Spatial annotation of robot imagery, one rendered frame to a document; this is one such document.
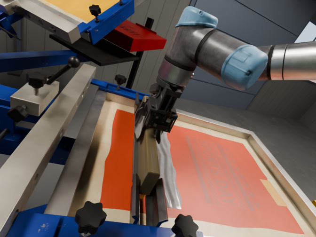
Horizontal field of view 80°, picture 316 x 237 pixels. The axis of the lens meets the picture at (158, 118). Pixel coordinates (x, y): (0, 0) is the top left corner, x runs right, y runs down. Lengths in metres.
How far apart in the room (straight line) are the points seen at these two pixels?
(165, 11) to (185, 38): 2.73
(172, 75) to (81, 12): 0.73
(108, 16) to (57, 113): 0.54
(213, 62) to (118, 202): 0.36
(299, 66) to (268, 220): 0.44
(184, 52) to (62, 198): 0.37
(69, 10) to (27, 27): 1.97
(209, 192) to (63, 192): 0.39
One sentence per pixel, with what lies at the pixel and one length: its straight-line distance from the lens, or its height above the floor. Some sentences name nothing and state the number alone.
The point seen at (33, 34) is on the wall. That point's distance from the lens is 3.04.
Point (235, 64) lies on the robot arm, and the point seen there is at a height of 1.31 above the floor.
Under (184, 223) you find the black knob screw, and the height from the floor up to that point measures 1.06.
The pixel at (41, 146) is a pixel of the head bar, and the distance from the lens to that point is 0.43.
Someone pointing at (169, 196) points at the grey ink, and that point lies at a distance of 0.52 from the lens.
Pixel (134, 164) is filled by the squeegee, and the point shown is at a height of 1.00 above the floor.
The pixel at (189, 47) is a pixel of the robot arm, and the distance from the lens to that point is 0.40.
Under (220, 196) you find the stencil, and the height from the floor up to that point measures 0.96.
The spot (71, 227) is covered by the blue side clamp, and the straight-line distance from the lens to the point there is 0.38.
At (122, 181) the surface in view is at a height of 0.96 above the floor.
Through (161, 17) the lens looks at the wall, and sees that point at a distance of 3.12.
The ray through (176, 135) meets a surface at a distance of 0.75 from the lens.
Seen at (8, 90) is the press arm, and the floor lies 1.04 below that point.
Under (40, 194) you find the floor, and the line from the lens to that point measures 1.62.
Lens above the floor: 1.34
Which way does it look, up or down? 29 degrees down
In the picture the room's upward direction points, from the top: 24 degrees clockwise
